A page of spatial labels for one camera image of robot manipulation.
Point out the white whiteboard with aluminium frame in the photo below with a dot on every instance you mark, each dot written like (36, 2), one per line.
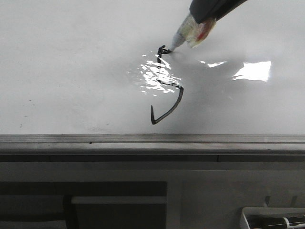
(83, 75)

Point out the white whiteboard marker pen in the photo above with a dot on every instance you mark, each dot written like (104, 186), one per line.
(191, 32)

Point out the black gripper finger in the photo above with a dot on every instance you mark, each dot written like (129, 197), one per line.
(204, 9)
(226, 7)

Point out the dark framed panel below board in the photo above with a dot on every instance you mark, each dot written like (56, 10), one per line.
(83, 205)

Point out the white tray with dark item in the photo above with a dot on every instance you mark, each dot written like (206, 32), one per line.
(272, 218)

